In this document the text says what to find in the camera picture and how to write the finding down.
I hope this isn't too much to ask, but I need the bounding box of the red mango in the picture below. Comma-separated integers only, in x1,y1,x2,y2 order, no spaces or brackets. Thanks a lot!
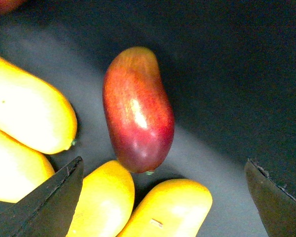
102,46,175,173
0,0,26,15

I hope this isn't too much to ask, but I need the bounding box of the wooden display cabinet dark frame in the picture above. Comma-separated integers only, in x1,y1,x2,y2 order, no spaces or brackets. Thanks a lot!
0,0,296,237

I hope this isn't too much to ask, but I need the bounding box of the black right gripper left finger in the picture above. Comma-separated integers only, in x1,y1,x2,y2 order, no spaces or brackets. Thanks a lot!
0,157,84,237

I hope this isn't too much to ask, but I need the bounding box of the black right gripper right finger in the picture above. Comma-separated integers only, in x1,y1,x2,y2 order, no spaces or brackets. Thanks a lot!
244,159,296,237

